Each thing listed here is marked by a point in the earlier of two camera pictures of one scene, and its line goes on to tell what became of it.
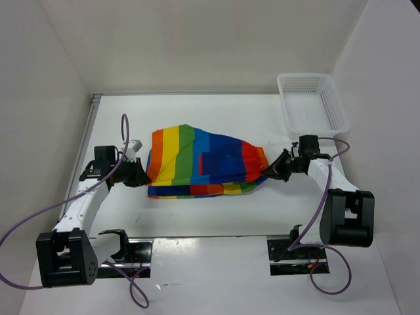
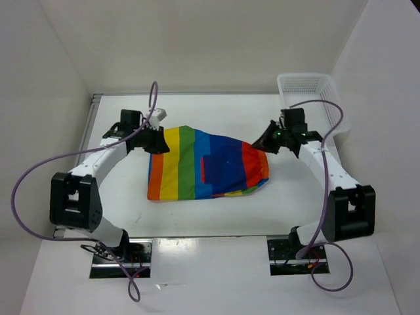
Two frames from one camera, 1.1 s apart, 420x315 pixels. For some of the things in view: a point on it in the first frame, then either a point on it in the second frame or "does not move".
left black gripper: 139,178 -> 160,146
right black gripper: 276,170 -> 264,142
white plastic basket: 312,105 does not move
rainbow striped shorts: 184,162 does not move
